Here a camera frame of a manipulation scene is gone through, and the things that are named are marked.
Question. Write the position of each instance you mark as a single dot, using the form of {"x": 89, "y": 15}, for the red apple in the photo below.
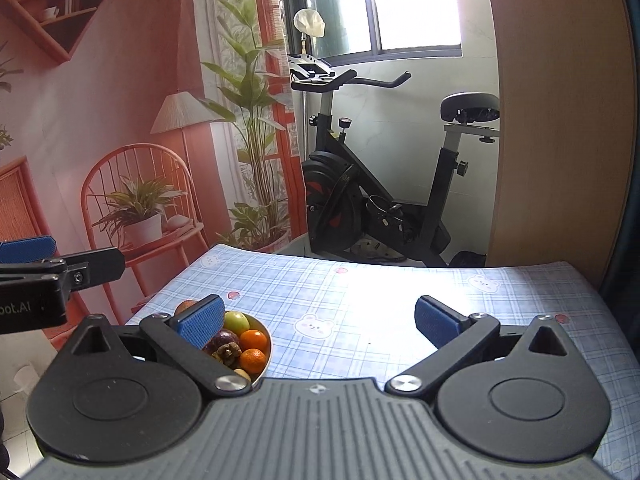
{"x": 186, "y": 306}

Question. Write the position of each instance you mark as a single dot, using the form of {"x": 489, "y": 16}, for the small green jujube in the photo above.
{"x": 236, "y": 321}

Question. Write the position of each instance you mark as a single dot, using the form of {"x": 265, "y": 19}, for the white cloth bag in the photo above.
{"x": 309, "y": 22}

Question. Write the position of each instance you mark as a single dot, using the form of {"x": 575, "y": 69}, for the small orange tangerine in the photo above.
{"x": 254, "y": 340}
{"x": 252, "y": 361}

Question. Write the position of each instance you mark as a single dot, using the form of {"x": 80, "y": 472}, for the wooden panel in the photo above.
{"x": 550, "y": 110}

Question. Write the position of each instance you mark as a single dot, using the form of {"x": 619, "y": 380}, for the beige plate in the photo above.
{"x": 262, "y": 367}

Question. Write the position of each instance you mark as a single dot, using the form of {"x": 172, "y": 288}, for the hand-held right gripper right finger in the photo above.
{"x": 437, "y": 322}

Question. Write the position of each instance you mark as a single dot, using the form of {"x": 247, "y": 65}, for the dark purple mangosteen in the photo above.
{"x": 225, "y": 345}

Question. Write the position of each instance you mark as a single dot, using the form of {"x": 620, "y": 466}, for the window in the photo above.
{"x": 415, "y": 5}

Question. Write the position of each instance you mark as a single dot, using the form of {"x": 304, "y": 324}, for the black exercise bike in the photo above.
{"x": 340, "y": 185}

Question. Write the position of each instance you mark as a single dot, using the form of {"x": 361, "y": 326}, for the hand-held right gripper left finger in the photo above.
{"x": 202, "y": 322}

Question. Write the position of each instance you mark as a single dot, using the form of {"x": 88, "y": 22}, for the printed pink wall backdrop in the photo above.
{"x": 100, "y": 85}

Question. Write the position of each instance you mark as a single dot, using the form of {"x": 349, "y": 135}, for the brown longan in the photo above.
{"x": 242, "y": 375}

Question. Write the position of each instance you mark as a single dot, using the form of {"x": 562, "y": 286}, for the black floor object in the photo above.
{"x": 467, "y": 260}

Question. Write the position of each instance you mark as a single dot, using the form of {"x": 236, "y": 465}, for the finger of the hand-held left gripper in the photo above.
{"x": 30, "y": 249}
{"x": 95, "y": 267}

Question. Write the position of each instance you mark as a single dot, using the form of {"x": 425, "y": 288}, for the blue checked tablecloth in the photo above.
{"x": 350, "y": 300}

